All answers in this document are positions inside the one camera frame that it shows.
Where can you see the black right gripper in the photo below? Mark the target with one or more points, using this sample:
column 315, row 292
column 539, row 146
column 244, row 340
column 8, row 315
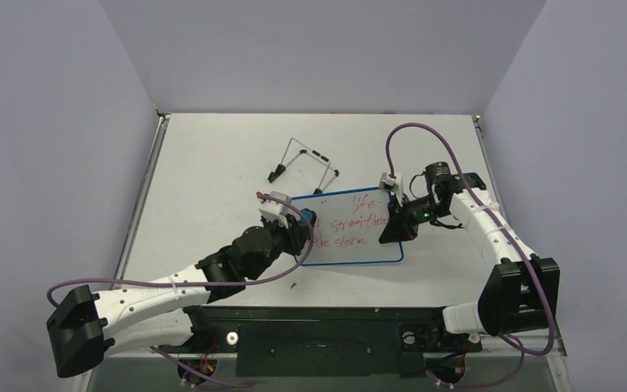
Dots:
column 398, row 217

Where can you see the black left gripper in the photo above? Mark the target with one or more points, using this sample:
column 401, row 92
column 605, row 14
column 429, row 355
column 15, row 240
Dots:
column 295, row 234

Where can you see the teal whiteboard eraser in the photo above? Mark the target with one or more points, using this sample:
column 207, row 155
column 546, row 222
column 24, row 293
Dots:
column 308, row 217

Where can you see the blue framed whiteboard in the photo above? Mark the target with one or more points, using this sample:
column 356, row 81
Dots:
column 348, row 228

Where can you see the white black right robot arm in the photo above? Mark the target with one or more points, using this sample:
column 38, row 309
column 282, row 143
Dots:
column 521, row 291

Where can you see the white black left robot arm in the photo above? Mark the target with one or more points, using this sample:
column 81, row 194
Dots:
column 86, row 326

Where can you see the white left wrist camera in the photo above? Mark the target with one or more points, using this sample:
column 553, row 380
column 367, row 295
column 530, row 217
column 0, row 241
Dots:
column 276, row 212

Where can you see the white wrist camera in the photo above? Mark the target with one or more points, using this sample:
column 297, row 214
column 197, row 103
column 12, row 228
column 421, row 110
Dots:
column 392, row 183
column 276, row 212

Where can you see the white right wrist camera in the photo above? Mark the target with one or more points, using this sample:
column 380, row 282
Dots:
column 392, row 183

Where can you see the wire whiteboard stand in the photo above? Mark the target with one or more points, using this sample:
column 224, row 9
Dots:
column 297, row 156

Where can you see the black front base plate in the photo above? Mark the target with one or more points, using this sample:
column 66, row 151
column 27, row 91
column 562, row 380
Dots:
column 322, row 341

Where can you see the aluminium table edge rail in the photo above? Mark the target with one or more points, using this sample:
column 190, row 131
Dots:
column 139, row 205

